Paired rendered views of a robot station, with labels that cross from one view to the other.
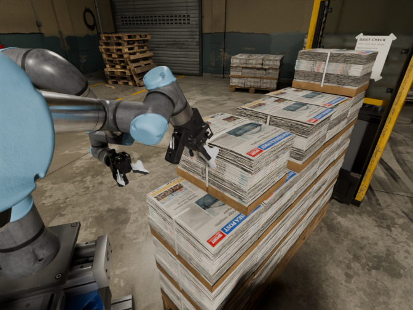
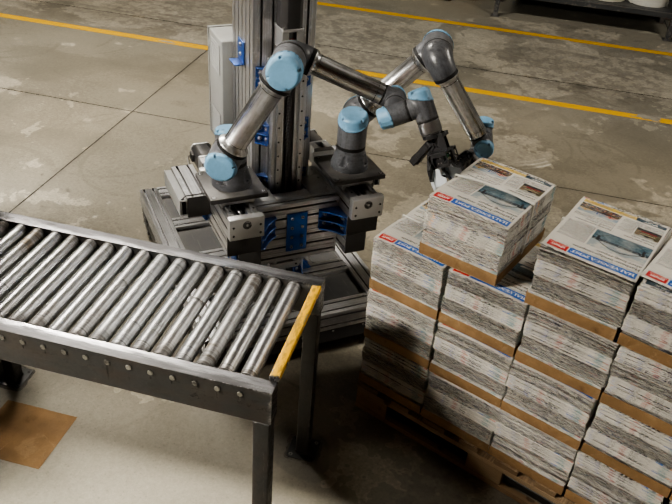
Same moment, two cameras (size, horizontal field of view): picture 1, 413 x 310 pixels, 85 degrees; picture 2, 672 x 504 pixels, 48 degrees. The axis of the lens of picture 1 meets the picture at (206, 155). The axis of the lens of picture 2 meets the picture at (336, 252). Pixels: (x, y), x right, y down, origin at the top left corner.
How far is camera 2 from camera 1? 2.32 m
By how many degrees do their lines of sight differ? 66
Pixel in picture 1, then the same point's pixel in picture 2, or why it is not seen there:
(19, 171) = (283, 85)
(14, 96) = (291, 71)
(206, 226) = (399, 232)
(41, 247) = (347, 160)
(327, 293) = not seen: outside the picture
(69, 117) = (354, 87)
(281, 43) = not seen: outside the picture
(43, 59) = (430, 49)
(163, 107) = (396, 110)
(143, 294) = not seen: hidden behind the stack
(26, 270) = (335, 164)
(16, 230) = (343, 138)
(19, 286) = (327, 169)
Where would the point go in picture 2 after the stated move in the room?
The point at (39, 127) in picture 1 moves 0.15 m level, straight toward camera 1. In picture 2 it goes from (293, 79) to (257, 90)
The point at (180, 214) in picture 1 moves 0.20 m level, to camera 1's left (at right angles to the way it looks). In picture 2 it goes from (409, 219) to (398, 191)
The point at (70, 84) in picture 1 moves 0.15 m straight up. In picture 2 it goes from (434, 72) to (440, 32)
